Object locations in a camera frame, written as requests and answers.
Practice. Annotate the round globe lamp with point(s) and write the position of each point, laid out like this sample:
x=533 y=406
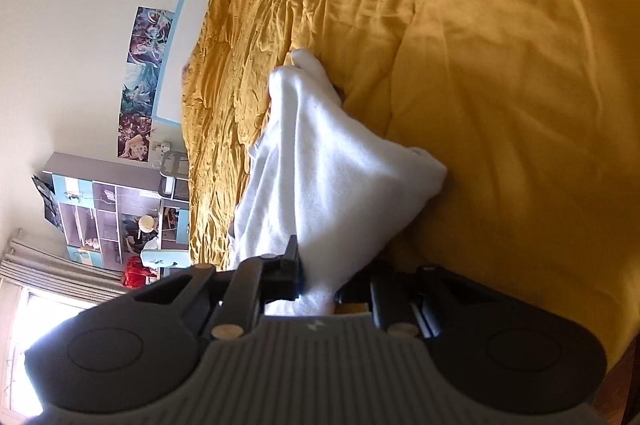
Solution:
x=146 y=223

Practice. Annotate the grey folding chair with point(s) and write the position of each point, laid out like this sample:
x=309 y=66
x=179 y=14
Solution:
x=172 y=175

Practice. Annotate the wall socket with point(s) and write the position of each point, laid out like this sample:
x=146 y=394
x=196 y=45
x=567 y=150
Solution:
x=161 y=146

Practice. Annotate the white printed sweatshirt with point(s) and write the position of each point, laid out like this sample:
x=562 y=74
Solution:
x=325 y=185

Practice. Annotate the dark hanging bag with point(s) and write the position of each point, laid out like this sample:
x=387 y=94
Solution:
x=47 y=200

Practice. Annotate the mustard yellow quilt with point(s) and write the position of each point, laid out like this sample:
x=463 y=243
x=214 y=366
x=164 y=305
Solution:
x=500 y=80

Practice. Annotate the light blue chair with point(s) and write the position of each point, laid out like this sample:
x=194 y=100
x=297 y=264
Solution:
x=162 y=256

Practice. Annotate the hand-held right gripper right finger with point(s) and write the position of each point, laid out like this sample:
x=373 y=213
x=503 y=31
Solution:
x=387 y=300

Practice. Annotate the wall posters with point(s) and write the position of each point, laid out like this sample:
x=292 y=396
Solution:
x=145 y=80

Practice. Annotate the red bag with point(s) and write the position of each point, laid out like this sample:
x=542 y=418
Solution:
x=135 y=272

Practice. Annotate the grey and blue shelf unit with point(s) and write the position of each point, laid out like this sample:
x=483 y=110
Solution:
x=95 y=205

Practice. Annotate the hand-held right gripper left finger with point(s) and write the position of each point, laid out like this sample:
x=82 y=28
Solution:
x=300 y=280

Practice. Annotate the striped window curtain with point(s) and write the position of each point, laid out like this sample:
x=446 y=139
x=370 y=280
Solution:
x=55 y=265

